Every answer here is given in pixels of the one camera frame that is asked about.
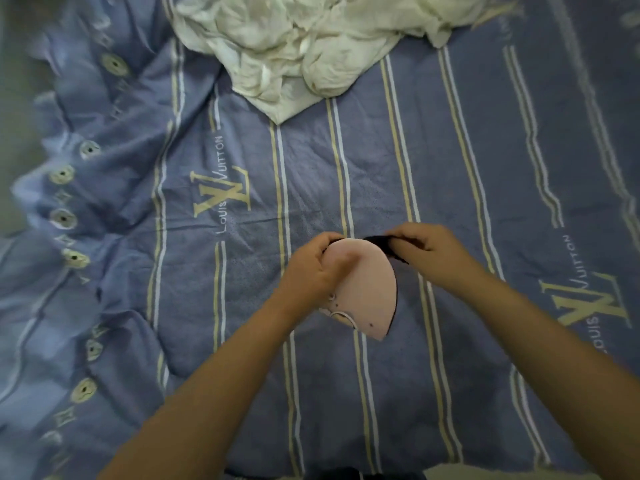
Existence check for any blue striped bed sheet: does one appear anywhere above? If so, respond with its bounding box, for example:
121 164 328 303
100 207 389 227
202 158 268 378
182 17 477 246
0 0 640 480

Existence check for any black garment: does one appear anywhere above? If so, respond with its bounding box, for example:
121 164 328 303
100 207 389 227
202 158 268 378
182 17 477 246
362 234 426 265

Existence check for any pink bra cup pad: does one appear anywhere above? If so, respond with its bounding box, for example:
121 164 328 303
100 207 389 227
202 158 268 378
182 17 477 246
318 238 399 342

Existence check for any person's left forearm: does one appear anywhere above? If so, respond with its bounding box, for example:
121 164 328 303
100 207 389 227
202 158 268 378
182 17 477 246
97 290 321 480

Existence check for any crumpled white cloth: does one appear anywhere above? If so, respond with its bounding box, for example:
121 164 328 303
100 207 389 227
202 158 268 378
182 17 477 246
171 0 521 125

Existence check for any person's right hand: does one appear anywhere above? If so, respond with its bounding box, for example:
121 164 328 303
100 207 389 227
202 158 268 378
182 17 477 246
384 222 483 295

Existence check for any person's right forearm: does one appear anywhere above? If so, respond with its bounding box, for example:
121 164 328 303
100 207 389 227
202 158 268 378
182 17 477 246
445 267 640 480

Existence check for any person's left hand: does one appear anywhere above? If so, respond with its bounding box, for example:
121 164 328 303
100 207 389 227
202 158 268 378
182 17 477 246
276 232 362 311

